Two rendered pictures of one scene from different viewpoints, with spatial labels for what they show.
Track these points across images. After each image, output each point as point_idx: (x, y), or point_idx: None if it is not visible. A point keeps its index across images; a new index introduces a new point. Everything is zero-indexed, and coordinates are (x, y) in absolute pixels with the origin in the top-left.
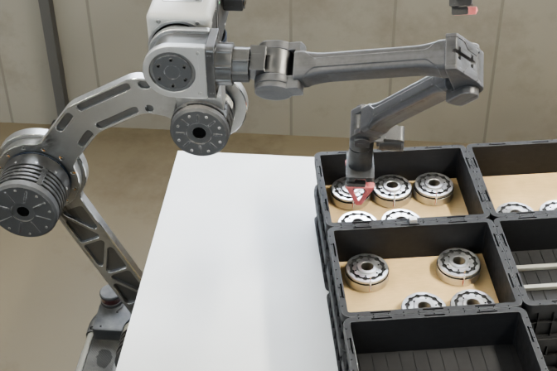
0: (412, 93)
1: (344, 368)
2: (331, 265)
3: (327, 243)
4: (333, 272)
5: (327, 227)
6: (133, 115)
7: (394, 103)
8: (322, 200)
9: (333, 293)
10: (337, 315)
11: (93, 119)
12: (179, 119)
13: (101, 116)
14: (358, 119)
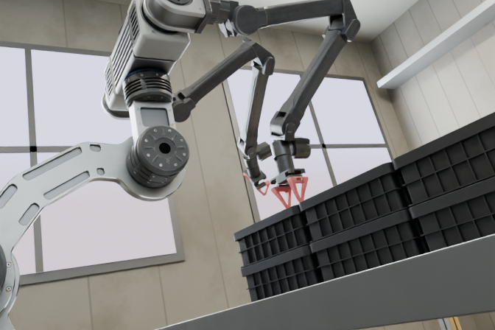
0: (316, 59)
1: (425, 202)
2: (328, 197)
3: (296, 239)
4: (336, 191)
5: (295, 208)
6: (84, 180)
7: (305, 76)
8: (271, 216)
9: (342, 227)
10: (365, 220)
11: (40, 188)
12: (146, 134)
13: (50, 184)
14: (280, 117)
